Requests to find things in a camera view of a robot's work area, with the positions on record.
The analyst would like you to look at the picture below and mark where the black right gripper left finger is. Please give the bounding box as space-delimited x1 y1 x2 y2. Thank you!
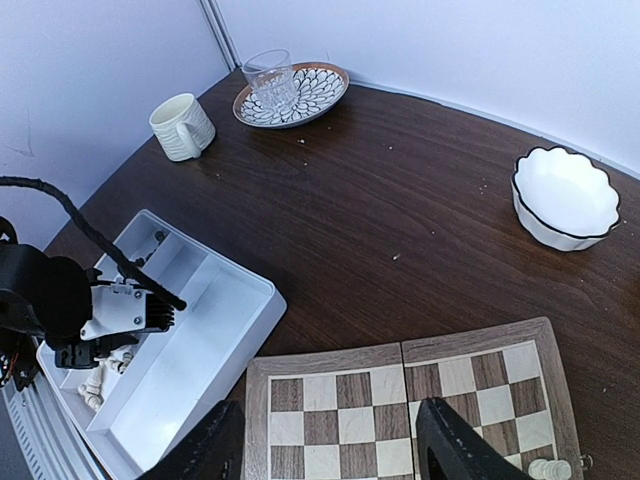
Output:
142 400 245 480

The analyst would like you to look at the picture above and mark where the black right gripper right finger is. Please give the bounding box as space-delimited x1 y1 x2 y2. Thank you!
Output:
416 397 529 480

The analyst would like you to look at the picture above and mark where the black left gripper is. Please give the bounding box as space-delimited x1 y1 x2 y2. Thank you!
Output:
1 218 138 389

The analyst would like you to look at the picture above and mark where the wooden chess board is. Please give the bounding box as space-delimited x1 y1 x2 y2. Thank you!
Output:
243 317 584 479

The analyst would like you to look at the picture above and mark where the light chess pieces pile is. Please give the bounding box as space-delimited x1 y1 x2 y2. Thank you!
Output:
77 346 134 412

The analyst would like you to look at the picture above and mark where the dark chess pieces pile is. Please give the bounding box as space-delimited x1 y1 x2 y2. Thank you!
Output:
132 230 168 268

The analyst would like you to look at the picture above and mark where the white plastic tray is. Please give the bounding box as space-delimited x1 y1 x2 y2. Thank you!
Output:
37 210 287 479

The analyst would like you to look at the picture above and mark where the cream ceramic mug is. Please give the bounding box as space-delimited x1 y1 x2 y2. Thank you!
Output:
149 93 216 162

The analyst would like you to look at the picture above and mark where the white scalloped bowl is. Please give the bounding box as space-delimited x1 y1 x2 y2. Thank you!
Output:
511 147 621 252

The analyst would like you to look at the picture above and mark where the clear drinking glass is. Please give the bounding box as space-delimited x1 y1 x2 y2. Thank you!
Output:
241 49 296 112

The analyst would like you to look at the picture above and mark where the patterned brown plate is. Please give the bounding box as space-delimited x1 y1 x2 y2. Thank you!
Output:
232 62 350 129

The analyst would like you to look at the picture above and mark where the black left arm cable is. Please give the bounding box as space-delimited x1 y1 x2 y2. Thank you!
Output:
0 175 188 311

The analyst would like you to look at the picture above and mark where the left aluminium frame post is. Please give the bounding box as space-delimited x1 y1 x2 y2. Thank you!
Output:
199 0 241 71

